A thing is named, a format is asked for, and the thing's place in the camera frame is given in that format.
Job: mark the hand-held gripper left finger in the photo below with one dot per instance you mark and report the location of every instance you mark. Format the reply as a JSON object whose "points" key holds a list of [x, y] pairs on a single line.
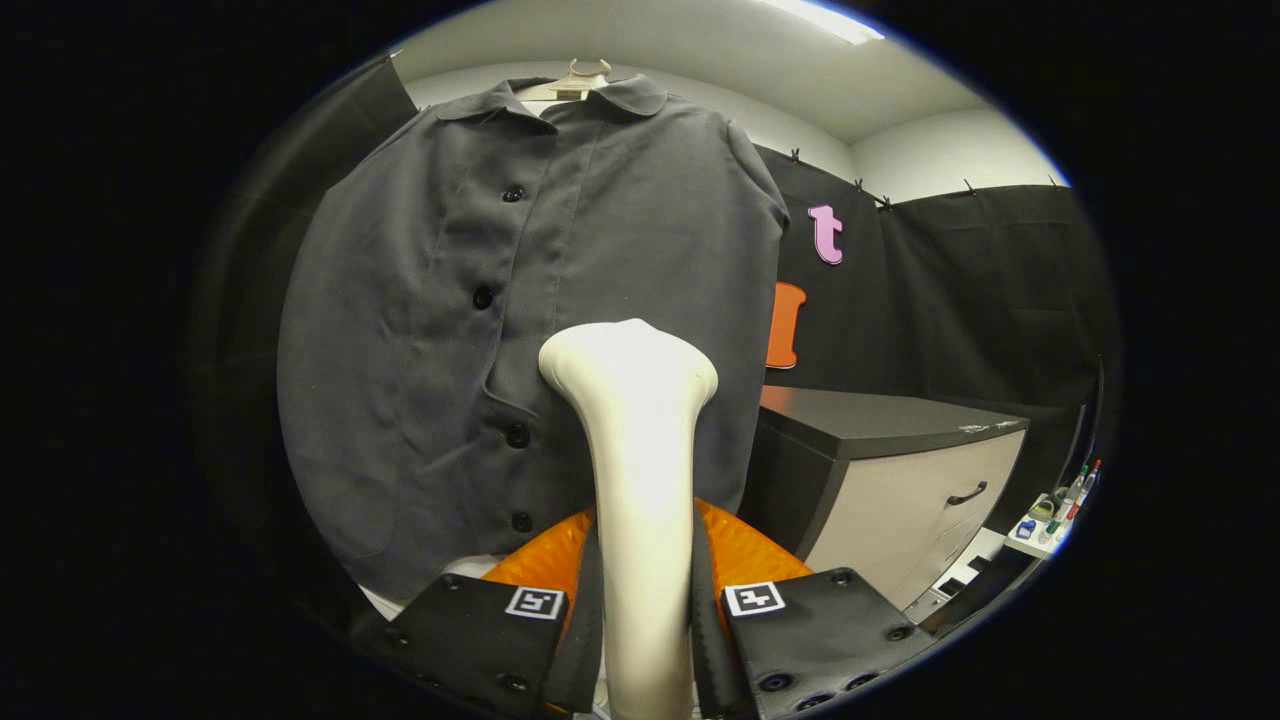
{"points": [[582, 650]]}

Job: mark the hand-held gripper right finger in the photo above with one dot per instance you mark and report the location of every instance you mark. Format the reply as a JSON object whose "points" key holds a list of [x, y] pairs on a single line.
{"points": [[712, 640]]}

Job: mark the white garment steamer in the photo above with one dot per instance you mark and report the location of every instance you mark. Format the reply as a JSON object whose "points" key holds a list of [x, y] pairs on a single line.
{"points": [[640, 450]]}

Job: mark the dark grey button shirt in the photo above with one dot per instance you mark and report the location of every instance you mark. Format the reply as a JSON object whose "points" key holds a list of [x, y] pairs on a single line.
{"points": [[400, 350]]}

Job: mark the beige clothes hanger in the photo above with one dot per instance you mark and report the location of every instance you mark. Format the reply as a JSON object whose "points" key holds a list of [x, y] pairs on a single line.
{"points": [[578, 85]]}

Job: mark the grey cabinet with drawers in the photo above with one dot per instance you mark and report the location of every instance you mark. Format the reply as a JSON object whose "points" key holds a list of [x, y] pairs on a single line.
{"points": [[900, 500]]}

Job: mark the white side table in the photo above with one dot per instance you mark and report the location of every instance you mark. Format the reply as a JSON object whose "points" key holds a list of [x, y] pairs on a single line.
{"points": [[1030, 545]]}

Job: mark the small blue item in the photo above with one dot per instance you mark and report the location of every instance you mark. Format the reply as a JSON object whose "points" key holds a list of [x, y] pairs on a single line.
{"points": [[1026, 528]]}

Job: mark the computer monitor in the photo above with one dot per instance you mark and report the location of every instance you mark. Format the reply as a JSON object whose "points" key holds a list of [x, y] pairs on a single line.
{"points": [[1092, 430]]}

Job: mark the row of black cloth clips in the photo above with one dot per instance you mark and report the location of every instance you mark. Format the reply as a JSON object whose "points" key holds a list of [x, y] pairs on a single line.
{"points": [[857, 186]]}

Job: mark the large ceiling light panel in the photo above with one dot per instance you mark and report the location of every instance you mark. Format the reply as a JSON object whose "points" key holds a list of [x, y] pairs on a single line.
{"points": [[825, 20]]}

